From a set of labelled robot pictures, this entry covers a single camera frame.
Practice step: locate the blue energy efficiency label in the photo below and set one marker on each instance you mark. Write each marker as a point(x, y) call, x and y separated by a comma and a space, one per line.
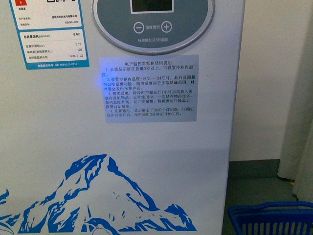
point(51, 33)

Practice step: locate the white chest freezer blue rim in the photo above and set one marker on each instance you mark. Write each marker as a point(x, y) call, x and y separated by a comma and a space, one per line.
point(65, 171)

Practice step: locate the white curtain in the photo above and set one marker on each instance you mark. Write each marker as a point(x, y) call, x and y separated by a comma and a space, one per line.
point(296, 161)

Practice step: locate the grey instruction sticker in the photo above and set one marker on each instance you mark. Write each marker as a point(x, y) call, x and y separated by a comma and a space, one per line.
point(150, 88)

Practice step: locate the blue plastic shopping basket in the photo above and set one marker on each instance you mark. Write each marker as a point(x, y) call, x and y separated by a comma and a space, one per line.
point(273, 218)

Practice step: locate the grey oval temperature control panel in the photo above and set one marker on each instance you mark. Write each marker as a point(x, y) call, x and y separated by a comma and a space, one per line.
point(152, 27)

